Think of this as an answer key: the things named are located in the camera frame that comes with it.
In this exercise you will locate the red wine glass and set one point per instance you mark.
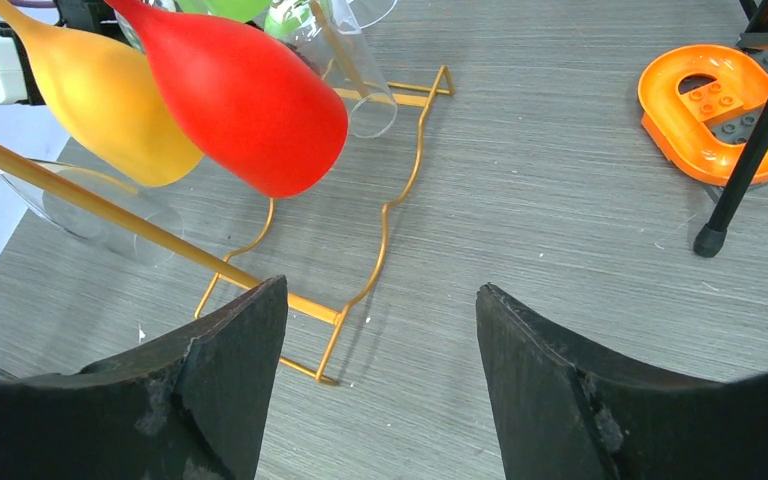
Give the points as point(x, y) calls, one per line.
point(243, 97)

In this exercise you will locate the clear wine glass middle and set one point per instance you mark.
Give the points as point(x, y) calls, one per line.
point(327, 36)

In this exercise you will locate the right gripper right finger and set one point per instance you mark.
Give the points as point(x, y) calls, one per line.
point(567, 407)

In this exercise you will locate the gold wire glass rack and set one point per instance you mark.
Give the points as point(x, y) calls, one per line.
point(65, 303)

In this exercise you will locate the orange toy track piece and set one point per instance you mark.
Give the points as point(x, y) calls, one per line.
point(700, 103)

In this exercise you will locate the green wine glass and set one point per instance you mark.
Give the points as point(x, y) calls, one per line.
point(238, 10)

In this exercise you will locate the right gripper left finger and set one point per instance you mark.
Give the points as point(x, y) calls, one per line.
point(190, 404)

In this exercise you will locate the black music stand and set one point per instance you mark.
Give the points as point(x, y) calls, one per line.
point(711, 237)

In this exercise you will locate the yellow wine glass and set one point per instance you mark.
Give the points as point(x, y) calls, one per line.
point(104, 95)

